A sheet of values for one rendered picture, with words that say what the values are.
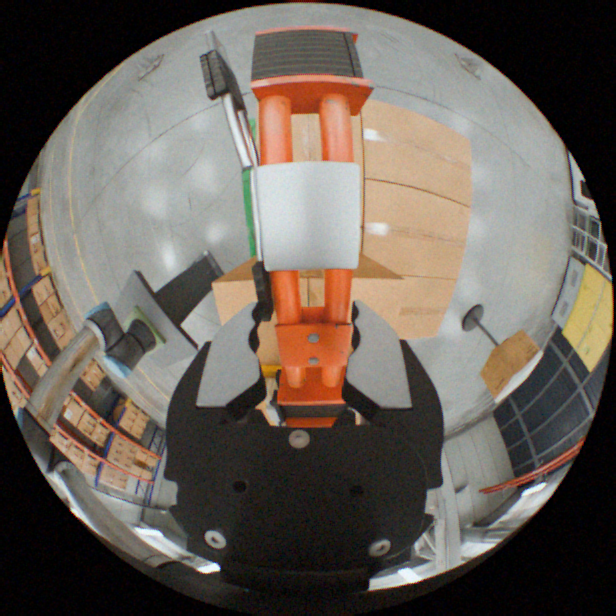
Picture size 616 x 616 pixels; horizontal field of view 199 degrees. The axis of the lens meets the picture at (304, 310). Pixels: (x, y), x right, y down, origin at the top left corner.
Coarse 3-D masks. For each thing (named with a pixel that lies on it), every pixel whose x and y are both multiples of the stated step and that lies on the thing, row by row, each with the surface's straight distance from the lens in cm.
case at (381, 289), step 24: (360, 264) 47; (216, 288) 39; (240, 288) 36; (312, 288) 34; (360, 288) 35; (384, 288) 37; (384, 312) 39; (264, 336) 40; (264, 360) 45; (264, 408) 62
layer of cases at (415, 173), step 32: (256, 128) 81; (352, 128) 80; (384, 128) 85; (416, 128) 94; (448, 128) 109; (320, 160) 73; (384, 160) 79; (416, 160) 87; (448, 160) 100; (384, 192) 77; (416, 192) 84; (448, 192) 96; (384, 224) 77; (416, 224) 84; (448, 224) 96; (384, 256) 79; (416, 256) 87; (448, 256) 99; (416, 288) 94; (448, 288) 108; (416, 320) 106
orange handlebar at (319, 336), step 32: (320, 96) 15; (288, 128) 13; (320, 128) 14; (288, 160) 12; (352, 160) 13; (288, 288) 13; (288, 320) 14; (320, 320) 17; (288, 352) 16; (320, 352) 16
